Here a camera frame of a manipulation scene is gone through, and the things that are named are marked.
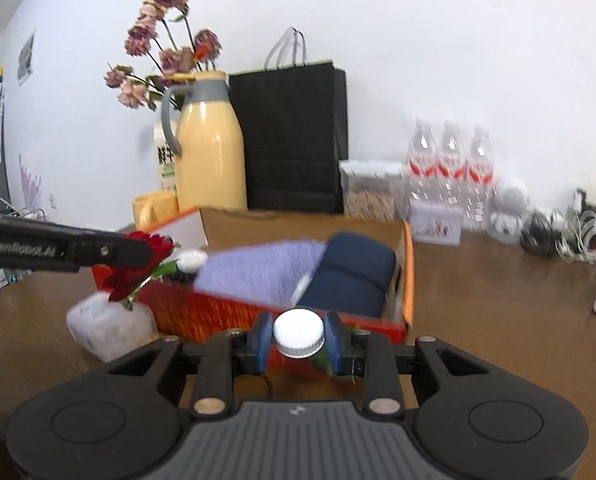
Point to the clear plastic packet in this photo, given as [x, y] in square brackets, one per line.
[108, 325]

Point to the yellow thermos jug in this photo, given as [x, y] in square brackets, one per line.
[213, 160]

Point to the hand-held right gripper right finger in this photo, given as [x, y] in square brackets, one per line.
[334, 342]

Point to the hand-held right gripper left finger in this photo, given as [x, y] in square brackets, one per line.
[264, 340]

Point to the white milk carton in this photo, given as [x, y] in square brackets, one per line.
[167, 160]

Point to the red cardboard box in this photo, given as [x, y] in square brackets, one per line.
[218, 310]

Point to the white printed tin box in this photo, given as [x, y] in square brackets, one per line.
[435, 222]

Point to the purple wall sticker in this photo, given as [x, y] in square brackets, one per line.
[30, 187]

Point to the yellow mug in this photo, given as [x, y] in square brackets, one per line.
[153, 210]

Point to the purple woven cloth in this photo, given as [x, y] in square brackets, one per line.
[258, 272]

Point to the red artificial flower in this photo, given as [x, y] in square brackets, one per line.
[143, 267]

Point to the white wall outlet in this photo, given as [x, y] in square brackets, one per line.
[53, 201]

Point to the red label water bottle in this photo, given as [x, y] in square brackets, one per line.
[422, 165]
[480, 175]
[452, 167]

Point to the dried pink flower bouquet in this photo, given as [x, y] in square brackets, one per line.
[153, 40]

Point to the wall picture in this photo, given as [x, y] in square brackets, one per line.
[26, 59]

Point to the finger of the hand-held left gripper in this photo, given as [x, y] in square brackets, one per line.
[118, 251]

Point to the white robot figure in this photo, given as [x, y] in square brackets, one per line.
[509, 210]

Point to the clear container of nuts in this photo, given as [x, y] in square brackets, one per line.
[370, 195]

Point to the navy blue pouch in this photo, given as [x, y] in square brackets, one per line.
[350, 275]

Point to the small white round lid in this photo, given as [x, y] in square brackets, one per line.
[193, 261]

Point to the white bottle cap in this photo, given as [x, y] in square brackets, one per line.
[298, 332]

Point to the black paper bag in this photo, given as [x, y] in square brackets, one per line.
[293, 135]

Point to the black charger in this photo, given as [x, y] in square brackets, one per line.
[580, 200]

